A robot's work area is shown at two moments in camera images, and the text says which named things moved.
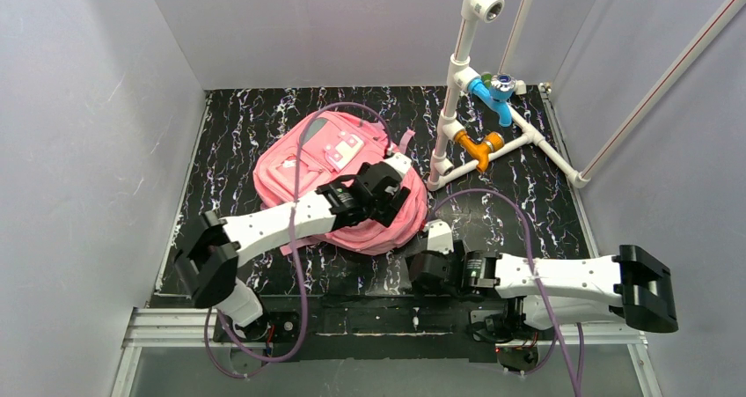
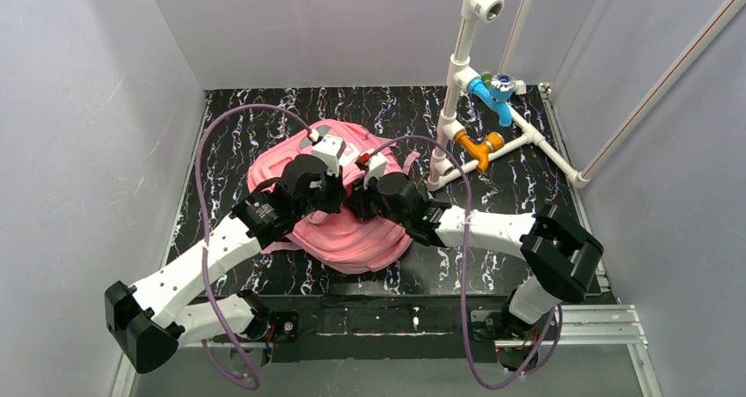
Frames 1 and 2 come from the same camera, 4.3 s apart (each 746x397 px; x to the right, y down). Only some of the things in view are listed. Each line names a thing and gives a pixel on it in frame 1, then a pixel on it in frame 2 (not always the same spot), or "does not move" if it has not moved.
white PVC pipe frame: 480,1 does not move
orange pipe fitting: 493,141 does not move
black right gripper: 420,249 -> 360,202
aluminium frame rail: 144,328 does not move
